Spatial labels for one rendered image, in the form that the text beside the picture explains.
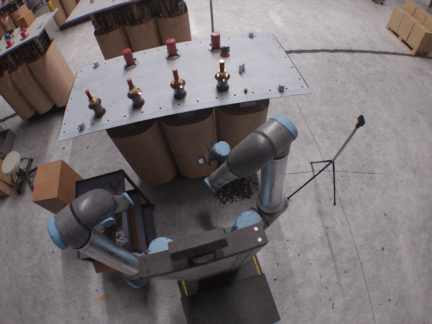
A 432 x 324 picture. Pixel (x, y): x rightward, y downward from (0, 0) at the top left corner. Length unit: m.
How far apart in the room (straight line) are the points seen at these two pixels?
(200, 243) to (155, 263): 0.16
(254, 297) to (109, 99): 1.60
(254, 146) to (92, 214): 0.57
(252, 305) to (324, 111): 2.74
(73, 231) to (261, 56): 1.58
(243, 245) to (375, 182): 2.73
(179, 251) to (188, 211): 2.01
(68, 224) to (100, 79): 1.29
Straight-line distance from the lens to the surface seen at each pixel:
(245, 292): 1.55
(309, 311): 2.55
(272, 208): 1.24
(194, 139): 1.84
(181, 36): 3.10
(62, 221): 0.82
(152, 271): 0.63
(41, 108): 4.18
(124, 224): 1.70
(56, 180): 2.13
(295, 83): 1.60
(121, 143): 1.83
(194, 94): 1.47
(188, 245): 0.52
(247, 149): 0.75
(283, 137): 0.79
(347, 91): 4.03
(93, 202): 0.81
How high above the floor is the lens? 2.38
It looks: 61 degrees down
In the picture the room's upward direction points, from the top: 5 degrees counter-clockwise
